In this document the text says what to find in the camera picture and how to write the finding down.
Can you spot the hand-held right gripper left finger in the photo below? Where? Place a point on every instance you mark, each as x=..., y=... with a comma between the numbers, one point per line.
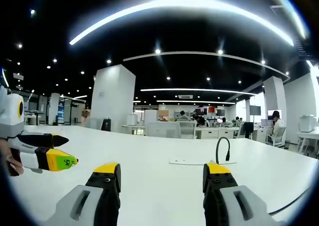
x=82, y=201

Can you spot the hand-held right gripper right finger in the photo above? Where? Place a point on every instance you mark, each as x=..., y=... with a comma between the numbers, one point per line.
x=245, y=203

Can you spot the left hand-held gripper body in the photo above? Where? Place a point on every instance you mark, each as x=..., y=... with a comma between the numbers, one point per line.
x=10, y=116

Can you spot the white desk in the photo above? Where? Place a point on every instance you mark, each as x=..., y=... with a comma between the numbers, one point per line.
x=154, y=148

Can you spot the desktop monitor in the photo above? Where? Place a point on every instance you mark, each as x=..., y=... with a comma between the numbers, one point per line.
x=270, y=115

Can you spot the white desk partition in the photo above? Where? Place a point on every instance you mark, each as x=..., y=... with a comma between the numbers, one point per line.
x=163, y=129

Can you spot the person's left hand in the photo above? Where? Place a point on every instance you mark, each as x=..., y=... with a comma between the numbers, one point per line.
x=13, y=164

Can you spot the black chair back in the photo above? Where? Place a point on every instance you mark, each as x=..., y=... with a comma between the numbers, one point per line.
x=106, y=124

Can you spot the black office chair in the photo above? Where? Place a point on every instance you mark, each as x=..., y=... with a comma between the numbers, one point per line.
x=248, y=129

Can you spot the white square pillar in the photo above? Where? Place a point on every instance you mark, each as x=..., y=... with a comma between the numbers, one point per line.
x=113, y=98
x=274, y=93

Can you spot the white box appliance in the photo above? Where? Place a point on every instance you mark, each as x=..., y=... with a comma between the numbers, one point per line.
x=132, y=119

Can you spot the white side table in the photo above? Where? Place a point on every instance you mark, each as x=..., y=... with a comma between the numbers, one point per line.
x=309, y=137

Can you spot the standing monitor screen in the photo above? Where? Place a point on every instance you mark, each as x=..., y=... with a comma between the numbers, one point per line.
x=255, y=110

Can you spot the white mesh office chair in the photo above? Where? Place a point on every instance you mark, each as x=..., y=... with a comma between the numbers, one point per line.
x=187, y=128

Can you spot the white printer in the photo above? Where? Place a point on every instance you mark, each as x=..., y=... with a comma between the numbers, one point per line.
x=307, y=123

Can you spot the ceiling air vent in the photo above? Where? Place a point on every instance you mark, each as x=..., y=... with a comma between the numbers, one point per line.
x=185, y=96

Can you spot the long curved ceiling light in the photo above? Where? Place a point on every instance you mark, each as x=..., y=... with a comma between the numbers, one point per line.
x=174, y=4

